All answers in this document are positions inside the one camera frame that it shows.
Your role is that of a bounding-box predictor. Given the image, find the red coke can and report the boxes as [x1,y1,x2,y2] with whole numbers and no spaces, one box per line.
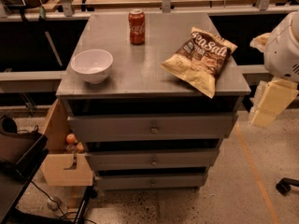
[128,9,145,45]

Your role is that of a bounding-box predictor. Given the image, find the black office chair base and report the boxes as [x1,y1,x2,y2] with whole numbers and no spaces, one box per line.
[276,177,299,195]

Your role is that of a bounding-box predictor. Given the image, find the white bowl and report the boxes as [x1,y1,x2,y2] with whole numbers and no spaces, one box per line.
[70,49,113,84]

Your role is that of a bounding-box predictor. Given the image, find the sea salt chip bag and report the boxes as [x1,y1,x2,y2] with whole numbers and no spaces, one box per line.
[161,27,237,98]

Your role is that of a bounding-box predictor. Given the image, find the wooden box with fruit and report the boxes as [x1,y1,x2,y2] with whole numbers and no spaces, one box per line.
[40,99,93,186]

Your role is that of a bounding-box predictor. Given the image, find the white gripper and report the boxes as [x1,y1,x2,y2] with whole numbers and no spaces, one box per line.
[249,11,299,128]

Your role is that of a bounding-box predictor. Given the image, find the grey drawer cabinet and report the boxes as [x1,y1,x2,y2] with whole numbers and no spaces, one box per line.
[56,13,250,190]

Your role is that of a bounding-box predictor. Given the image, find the black cart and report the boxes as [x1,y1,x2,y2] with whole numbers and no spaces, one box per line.
[0,115,48,224]

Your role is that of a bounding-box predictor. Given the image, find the orange apple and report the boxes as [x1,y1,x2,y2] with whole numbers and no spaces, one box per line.
[65,133,77,145]

